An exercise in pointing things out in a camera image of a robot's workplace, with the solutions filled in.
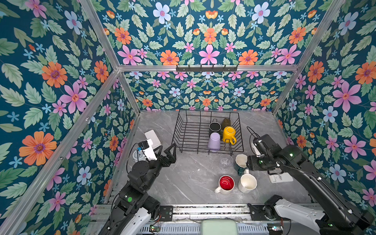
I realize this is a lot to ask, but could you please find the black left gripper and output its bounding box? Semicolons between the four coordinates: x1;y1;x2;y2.
143;142;178;192

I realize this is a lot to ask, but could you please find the green and cream mug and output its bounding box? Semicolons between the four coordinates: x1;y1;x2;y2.
234;154;249;176

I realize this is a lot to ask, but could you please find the cream ceramic mug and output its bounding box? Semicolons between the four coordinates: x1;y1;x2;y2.
238;169;258;193

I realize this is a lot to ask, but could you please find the yellow plastic mug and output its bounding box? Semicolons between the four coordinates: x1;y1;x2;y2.
222;126;237;145

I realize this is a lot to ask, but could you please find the lavender plastic cup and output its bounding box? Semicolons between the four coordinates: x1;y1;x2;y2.
208;132;221;152

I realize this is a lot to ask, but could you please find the black mug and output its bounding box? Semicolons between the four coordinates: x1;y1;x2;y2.
209;118;222;136

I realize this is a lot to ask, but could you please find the gold glitter cup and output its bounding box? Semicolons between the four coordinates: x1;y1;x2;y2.
221;118;231;130

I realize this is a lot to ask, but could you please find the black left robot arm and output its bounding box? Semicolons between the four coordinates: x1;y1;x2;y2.
99;144;177;235

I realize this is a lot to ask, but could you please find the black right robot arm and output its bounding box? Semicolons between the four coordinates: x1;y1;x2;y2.
247;135;375;235

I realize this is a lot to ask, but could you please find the white rectangular box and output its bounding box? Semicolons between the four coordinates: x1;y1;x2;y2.
145;130;161;149

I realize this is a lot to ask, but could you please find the white round alarm clock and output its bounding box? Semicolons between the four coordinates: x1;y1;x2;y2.
132;150;146;162

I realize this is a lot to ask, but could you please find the clear glass cup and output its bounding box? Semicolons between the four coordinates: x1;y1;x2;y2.
219;154;233;170

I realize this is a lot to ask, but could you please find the red interior white mug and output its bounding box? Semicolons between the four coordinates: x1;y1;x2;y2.
214;175;235;195

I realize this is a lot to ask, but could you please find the pale green box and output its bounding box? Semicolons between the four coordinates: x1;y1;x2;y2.
200;219;238;235

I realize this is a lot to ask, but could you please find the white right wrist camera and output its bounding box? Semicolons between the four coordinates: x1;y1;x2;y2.
251;141;261;156

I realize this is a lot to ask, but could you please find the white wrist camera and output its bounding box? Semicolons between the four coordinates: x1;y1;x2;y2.
251;141;261;156
138;139;157;161

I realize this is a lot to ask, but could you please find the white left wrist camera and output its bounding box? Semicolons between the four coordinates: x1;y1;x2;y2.
138;139;157;161

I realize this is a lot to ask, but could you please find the black wire dish rack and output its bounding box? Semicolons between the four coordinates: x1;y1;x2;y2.
172;110;244;155

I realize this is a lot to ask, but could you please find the metal hook rail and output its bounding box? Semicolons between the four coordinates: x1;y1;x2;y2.
175;65;238;73

